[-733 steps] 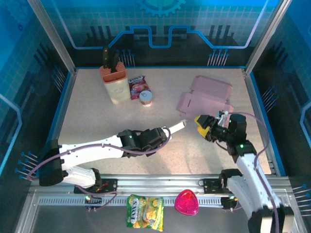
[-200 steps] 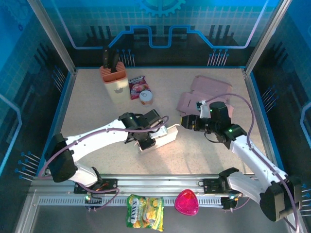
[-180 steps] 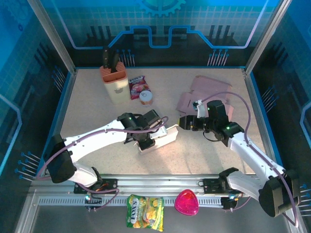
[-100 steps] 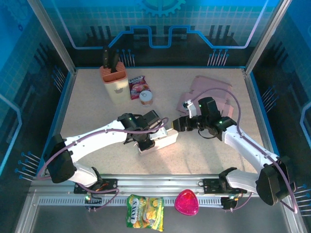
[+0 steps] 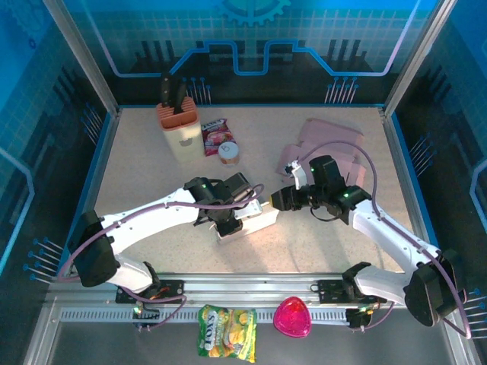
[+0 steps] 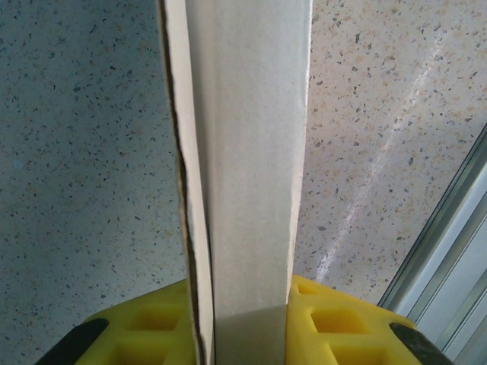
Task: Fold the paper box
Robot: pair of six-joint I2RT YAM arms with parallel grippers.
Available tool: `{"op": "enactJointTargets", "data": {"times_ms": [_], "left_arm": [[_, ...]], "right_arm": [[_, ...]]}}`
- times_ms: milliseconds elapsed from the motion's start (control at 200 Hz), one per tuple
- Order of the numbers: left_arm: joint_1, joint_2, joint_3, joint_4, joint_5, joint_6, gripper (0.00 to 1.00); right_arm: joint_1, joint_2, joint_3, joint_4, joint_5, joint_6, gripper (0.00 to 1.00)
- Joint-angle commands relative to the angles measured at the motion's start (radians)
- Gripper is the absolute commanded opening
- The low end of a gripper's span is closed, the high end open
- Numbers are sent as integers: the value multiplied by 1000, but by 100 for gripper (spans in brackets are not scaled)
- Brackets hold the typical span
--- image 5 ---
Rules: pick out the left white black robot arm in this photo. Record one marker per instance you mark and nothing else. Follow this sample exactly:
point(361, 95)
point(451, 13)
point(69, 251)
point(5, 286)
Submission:
point(152, 216)

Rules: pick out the pink paper box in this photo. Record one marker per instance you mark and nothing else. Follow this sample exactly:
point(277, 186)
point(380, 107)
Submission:
point(331, 131)

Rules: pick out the pink translucent plastic box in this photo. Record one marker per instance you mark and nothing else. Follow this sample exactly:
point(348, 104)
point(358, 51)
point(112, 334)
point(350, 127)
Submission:
point(292, 317)

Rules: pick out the aluminium base beam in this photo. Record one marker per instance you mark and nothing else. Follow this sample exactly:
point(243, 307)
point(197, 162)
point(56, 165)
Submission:
point(247, 285)

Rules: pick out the red candy bag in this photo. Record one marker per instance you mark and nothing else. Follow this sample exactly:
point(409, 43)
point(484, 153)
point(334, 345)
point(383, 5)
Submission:
point(215, 135)

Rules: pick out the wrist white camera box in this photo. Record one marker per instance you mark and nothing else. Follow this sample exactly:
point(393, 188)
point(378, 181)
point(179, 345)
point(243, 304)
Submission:
point(298, 176)
point(249, 209)

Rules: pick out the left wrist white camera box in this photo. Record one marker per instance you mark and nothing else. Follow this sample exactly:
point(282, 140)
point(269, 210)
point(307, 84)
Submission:
point(249, 209)

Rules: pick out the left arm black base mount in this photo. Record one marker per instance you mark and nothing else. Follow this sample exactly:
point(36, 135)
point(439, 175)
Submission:
point(173, 291)

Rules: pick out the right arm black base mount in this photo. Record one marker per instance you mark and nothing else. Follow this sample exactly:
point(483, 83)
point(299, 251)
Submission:
point(331, 292)

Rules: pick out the aluminium slotted rail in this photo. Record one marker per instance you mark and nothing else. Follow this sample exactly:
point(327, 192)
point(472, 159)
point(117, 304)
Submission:
point(266, 315)

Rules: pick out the white paper box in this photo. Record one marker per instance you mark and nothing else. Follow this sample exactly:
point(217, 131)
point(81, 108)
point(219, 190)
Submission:
point(262, 224)

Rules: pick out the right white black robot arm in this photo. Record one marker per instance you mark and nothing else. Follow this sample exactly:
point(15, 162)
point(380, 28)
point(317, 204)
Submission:
point(380, 232)

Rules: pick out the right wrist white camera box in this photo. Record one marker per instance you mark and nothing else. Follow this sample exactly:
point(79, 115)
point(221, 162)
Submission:
point(298, 176)

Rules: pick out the aluminium frame post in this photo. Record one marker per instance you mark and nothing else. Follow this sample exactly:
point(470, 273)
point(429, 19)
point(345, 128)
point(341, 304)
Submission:
point(81, 57)
point(418, 57)

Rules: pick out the small tin can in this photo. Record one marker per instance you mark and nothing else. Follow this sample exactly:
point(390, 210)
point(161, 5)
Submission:
point(229, 154)

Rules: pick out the beige knife block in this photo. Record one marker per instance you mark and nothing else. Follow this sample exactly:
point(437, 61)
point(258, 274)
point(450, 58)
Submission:
point(186, 140)

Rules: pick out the green yellow candy bag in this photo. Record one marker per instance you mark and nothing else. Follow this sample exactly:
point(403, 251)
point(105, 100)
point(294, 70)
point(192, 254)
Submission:
point(226, 332)

